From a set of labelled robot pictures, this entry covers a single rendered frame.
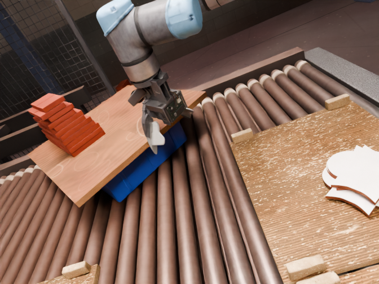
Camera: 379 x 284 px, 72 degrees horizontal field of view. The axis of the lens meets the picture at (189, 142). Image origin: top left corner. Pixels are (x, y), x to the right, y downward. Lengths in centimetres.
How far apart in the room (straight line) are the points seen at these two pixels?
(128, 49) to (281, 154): 43
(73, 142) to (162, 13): 51
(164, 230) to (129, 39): 42
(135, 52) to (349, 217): 50
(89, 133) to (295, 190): 62
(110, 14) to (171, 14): 11
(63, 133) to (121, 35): 42
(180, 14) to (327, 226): 45
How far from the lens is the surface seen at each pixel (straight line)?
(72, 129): 87
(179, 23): 50
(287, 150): 69
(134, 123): 86
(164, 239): 63
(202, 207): 64
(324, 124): 76
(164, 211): 69
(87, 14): 509
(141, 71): 57
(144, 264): 63
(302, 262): 48
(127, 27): 54
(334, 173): 58
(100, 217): 80
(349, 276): 50
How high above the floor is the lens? 139
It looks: 33 degrees down
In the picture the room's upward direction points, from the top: 25 degrees counter-clockwise
